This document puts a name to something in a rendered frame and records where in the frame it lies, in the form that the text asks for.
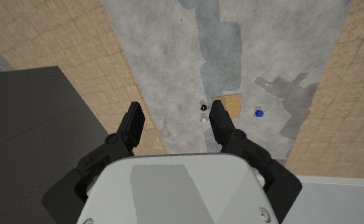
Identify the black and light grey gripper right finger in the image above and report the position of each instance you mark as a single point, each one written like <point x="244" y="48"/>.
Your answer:
<point x="281" y="186"/>

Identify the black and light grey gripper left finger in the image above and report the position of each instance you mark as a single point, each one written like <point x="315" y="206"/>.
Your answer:
<point x="66" y="199"/>

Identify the tan mat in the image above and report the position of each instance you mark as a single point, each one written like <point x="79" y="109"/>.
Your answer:
<point x="231" y="103"/>

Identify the blue die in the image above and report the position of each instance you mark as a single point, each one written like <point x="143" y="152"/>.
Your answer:
<point x="259" y="113"/>

